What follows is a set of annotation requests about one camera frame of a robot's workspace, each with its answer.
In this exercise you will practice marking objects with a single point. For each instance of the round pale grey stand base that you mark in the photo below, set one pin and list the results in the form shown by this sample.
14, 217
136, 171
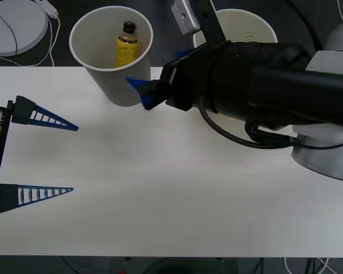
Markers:
25, 25

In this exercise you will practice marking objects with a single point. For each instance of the white power strip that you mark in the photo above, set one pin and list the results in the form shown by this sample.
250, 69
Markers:
48, 8

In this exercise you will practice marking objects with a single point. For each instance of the yellow drink bottle black cap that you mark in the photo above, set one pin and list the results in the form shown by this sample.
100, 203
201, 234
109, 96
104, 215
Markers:
127, 48

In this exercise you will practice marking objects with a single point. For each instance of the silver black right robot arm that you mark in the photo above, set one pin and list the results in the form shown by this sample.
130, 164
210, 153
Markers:
288, 88

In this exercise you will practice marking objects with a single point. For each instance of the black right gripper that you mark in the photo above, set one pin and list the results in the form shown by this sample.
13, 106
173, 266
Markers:
188, 80

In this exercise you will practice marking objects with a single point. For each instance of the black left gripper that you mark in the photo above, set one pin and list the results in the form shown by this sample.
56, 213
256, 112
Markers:
3, 142

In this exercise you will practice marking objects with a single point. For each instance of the grey plastic bin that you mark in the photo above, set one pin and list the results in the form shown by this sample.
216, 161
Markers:
117, 85

